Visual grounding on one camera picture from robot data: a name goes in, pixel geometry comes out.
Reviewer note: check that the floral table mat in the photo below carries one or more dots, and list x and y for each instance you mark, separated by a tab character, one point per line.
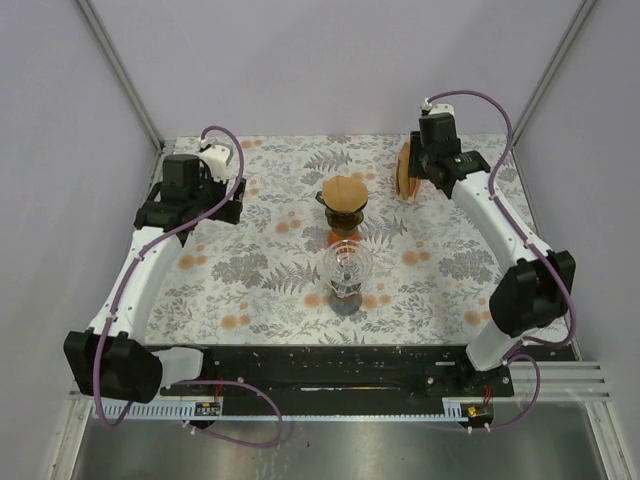
258	281

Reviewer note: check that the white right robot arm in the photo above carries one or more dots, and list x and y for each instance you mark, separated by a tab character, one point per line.
536	280

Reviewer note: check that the white slotted cable duct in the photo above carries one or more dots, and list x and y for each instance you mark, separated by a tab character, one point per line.
252	407

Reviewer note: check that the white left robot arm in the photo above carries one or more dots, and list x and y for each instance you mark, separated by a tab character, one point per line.
110	358

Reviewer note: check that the grey glass carafe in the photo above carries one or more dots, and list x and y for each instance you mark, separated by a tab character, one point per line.
346	302

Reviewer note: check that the brown paper coffee filter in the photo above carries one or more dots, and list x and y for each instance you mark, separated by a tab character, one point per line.
344	194

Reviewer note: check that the clear glass dripper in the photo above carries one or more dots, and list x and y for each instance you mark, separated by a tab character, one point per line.
345	266

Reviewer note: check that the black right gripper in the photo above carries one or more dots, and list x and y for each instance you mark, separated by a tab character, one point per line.
415	149

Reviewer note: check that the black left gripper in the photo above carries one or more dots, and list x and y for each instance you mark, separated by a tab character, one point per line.
229	211

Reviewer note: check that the aluminium frame rail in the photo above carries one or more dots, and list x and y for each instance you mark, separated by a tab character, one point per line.
549	380

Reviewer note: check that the olive green glass dripper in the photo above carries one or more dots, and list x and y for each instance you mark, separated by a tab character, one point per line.
346	223

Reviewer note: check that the coffee filter pack orange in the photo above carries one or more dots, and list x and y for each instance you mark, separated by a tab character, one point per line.
406	186

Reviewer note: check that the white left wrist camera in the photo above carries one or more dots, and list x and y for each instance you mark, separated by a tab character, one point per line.
217	156

